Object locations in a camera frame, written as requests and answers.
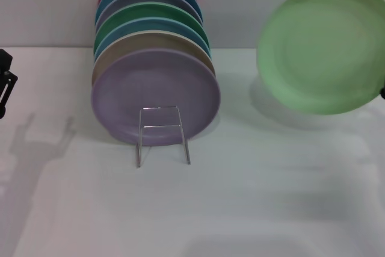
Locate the light blue plate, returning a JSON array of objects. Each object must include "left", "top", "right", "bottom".
[{"left": 93, "top": 16, "right": 213, "bottom": 59}]

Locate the light green plate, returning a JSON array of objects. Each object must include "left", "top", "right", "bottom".
[{"left": 256, "top": 0, "right": 385, "bottom": 116}]

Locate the beige plate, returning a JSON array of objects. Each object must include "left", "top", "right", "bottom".
[{"left": 91, "top": 30, "right": 217, "bottom": 88}]

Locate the lilac plate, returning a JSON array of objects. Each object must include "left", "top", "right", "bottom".
[{"left": 91, "top": 48, "right": 222, "bottom": 147}]

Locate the dark green plate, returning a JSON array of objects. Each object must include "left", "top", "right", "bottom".
[{"left": 93, "top": 1, "right": 210, "bottom": 55}]

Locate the metal wire plate rack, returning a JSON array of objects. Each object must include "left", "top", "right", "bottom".
[{"left": 135, "top": 105, "right": 192, "bottom": 169}]

